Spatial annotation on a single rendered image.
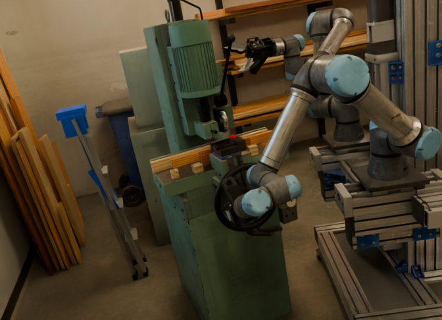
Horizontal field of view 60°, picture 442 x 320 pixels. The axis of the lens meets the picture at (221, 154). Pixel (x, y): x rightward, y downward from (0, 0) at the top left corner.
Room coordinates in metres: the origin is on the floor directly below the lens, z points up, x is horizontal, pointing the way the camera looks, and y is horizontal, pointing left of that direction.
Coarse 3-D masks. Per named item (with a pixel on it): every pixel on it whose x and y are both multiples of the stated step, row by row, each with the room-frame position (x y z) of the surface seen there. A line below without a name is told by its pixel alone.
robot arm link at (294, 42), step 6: (288, 36) 1.76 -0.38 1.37; (294, 36) 1.76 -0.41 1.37; (300, 36) 1.76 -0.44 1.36; (288, 42) 1.73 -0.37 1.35; (294, 42) 1.74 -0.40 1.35; (300, 42) 1.74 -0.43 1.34; (288, 48) 1.73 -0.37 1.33; (294, 48) 1.74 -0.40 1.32; (300, 48) 1.75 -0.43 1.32; (288, 54) 1.74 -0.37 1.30; (294, 54) 1.74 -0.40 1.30
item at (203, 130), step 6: (198, 120) 1.77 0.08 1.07; (210, 120) 1.73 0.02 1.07; (198, 126) 1.74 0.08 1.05; (204, 126) 1.67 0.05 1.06; (210, 126) 1.68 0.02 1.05; (216, 126) 1.69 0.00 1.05; (198, 132) 1.75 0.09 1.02; (204, 132) 1.67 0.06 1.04; (210, 132) 1.68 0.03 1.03; (204, 138) 1.69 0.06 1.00; (210, 138) 1.68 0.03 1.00
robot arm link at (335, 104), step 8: (328, 104) 1.89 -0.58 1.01; (336, 104) 1.86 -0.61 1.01; (344, 104) 1.83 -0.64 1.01; (328, 112) 1.89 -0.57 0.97; (336, 112) 1.86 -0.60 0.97; (344, 112) 1.83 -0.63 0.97; (352, 112) 1.82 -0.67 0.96; (336, 120) 1.88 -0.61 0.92; (344, 120) 1.83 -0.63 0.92; (352, 120) 1.82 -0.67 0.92
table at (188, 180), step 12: (252, 156) 1.63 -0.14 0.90; (288, 156) 1.67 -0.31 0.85; (180, 168) 1.64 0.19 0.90; (204, 168) 1.59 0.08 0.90; (156, 180) 1.62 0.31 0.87; (168, 180) 1.51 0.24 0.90; (180, 180) 1.50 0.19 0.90; (192, 180) 1.52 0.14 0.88; (204, 180) 1.53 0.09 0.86; (216, 180) 1.49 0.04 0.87; (240, 180) 1.49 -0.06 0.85; (168, 192) 1.48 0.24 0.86; (180, 192) 1.50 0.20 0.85
